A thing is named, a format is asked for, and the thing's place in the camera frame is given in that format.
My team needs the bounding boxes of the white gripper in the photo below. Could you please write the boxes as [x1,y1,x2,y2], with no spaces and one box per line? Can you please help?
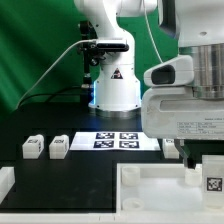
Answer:
[141,87,224,169]

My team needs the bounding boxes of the white square table top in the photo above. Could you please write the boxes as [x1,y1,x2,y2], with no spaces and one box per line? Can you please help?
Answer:
[116,164,224,214]

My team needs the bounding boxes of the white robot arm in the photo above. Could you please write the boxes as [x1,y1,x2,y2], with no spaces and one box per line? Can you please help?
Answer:
[74,0,224,167]

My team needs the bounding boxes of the white sheet with markers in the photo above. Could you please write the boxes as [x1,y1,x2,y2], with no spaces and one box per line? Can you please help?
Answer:
[70,131,160,151]

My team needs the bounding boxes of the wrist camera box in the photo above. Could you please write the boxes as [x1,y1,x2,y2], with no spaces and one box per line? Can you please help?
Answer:
[144,55,194,87]

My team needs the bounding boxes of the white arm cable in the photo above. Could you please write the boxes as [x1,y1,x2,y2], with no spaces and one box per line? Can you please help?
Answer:
[142,0,164,64]

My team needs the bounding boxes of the black camera on stand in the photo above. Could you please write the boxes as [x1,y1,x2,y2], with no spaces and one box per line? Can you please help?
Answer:
[77,20,130,104]

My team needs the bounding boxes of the black cable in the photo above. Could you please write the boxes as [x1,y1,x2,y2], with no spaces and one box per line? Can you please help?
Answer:
[18,85,92,109]

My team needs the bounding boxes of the white camera cable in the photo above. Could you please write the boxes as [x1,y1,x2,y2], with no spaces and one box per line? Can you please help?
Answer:
[15,39,98,109]

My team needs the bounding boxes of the white left obstacle bracket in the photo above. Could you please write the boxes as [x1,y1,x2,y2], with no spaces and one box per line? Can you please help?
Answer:
[0,167,15,204]

